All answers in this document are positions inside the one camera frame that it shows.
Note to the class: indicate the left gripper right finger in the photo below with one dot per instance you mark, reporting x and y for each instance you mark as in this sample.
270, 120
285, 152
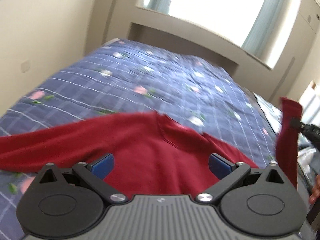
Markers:
230, 177

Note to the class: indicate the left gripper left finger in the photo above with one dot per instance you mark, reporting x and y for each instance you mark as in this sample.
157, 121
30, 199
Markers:
92, 175

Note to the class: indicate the bright window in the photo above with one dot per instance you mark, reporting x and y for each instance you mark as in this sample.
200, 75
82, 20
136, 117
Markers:
230, 19

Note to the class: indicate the pale blue curtain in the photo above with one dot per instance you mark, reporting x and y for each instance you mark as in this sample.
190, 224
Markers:
263, 27

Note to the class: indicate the red sweater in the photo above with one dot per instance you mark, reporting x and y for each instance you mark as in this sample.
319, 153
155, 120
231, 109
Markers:
153, 153

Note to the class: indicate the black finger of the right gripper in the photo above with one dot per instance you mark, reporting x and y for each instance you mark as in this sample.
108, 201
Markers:
309, 131

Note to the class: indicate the light patterned pillow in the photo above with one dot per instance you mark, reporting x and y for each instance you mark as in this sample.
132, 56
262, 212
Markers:
272, 114

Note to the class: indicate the person's right hand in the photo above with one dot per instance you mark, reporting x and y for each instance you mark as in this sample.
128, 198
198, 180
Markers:
315, 191

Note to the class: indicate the blue plaid floral quilt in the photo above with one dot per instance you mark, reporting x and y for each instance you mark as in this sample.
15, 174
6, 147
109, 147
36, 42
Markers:
128, 76

